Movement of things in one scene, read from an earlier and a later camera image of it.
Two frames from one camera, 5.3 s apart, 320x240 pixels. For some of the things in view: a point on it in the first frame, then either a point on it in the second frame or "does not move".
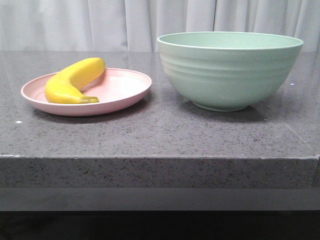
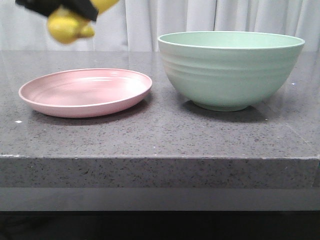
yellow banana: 64,86 -> 65,25
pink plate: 115,86 does not move
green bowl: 224,71 does not move
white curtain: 135,25 does not move
